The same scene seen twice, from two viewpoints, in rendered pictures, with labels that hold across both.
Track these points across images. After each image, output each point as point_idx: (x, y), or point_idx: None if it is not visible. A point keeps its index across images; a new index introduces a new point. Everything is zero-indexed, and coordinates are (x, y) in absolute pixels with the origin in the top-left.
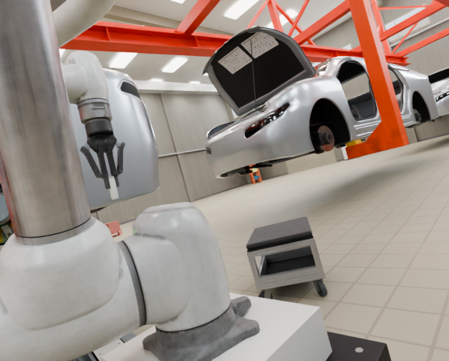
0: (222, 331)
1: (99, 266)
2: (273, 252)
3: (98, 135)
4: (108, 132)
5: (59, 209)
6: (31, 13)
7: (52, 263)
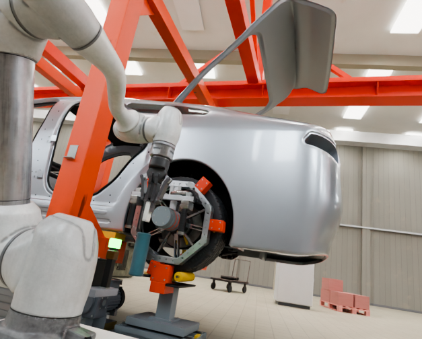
0: (18, 327)
1: None
2: None
3: (154, 168)
4: (158, 166)
5: None
6: (0, 89)
7: None
